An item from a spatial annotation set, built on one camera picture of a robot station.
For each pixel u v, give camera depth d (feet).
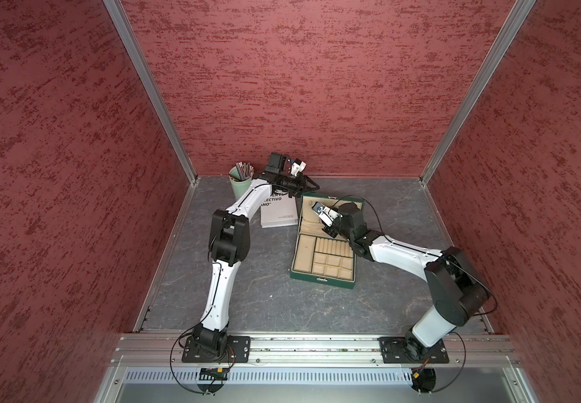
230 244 2.01
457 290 1.51
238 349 2.43
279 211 3.40
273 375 2.54
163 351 2.44
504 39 2.49
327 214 2.49
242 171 3.40
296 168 3.02
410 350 2.14
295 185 2.87
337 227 2.54
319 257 2.95
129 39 2.51
